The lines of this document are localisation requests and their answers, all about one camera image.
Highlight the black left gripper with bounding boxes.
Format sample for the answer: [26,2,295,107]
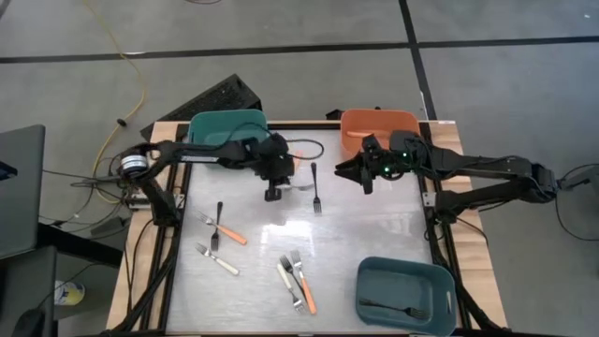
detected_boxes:
[242,132,297,203]

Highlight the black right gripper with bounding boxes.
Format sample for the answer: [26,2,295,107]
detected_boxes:
[334,130,425,196]

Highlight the black fork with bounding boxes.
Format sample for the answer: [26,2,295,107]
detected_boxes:
[310,161,323,215]
[279,254,308,300]
[210,200,225,253]
[358,298,430,321]

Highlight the orange plastic bin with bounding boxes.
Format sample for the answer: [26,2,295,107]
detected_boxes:
[340,108,422,158]

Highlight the teal plastic bin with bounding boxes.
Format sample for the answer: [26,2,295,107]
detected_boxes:
[186,109,270,147]

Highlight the blue-grey plastic bin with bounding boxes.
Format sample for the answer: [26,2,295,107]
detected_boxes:
[354,256,459,337]

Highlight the wooden table board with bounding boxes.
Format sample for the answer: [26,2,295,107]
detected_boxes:
[106,120,509,331]

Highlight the black desk bar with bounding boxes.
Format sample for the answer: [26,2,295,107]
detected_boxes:
[37,222,125,268]

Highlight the yellow white roll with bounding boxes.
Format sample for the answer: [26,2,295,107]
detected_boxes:
[54,279,87,307]

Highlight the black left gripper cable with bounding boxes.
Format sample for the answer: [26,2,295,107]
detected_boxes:
[285,138,325,161]

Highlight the yellow floor cable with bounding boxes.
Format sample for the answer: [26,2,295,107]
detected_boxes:
[81,0,147,205]

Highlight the black floor cable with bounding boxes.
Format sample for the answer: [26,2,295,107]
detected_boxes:
[554,186,599,242]

